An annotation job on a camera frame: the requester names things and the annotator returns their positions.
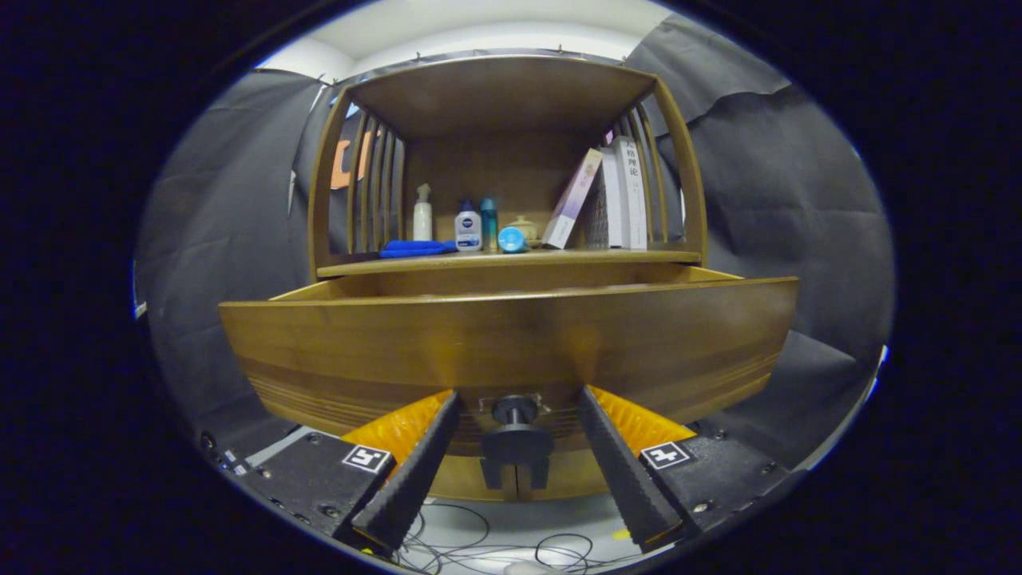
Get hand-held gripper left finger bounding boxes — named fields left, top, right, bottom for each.
left=236, top=389, right=461, bottom=554

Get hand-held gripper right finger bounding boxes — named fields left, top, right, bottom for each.
left=577, top=385, right=799, bottom=553

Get wooden drawer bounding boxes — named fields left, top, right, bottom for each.
left=218, top=264, right=801, bottom=464

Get wooden cabinet door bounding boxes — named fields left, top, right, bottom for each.
left=431, top=455, right=518, bottom=502
left=517, top=455, right=612, bottom=500

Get wooden countertop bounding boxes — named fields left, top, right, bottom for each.
left=317, top=248, right=703, bottom=278

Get wooden cabinet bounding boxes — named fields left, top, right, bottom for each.
left=307, top=54, right=709, bottom=502

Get blue folded cloth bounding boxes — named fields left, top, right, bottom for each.
left=379, top=240, right=458, bottom=260

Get white bottle with blue cap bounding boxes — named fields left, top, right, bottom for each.
left=454, top=200, right=483, bottom=252

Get white thick book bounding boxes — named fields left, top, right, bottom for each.
left=613, top=136, right=648, bottom=250

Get dark patterned cover book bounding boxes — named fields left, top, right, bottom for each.
left=583, top=146, right=624, bottom=248

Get purple cover book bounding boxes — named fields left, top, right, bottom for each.
left=541, top=148, right=604, bottom=250

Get tangled black floor cables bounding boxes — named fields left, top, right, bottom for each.
left=395, top=502, right=640, bottom=575

